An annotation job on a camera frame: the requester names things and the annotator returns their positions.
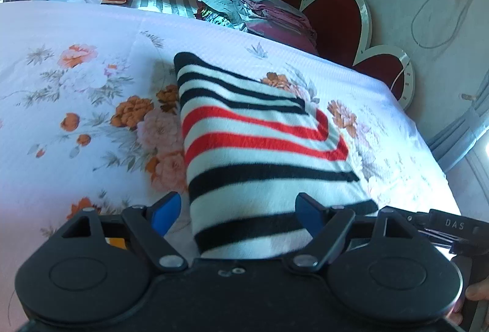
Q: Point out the red heart-shaped headboard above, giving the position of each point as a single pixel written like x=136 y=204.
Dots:
x=336 y=22

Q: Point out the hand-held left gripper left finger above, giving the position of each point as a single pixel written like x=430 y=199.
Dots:
x=166 y=211

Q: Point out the person's right hand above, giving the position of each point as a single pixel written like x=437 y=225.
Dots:
x=477 y=290

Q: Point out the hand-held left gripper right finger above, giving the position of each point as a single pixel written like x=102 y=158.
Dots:
x=307 y=211

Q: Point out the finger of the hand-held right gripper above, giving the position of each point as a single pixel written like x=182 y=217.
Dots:
x=418 y=219

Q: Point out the pile of folded clothes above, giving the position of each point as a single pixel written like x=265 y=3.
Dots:
x=229 y=7

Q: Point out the grey-blue window curtain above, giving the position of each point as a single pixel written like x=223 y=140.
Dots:
x=458 y=133

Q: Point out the maroon folded quilt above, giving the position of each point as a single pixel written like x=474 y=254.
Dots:
x=282 y=26

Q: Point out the red black white striped sweater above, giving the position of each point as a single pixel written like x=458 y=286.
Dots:
x=259 y=164

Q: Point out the white floral bedsheet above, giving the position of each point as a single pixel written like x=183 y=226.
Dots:
x=57 y=164

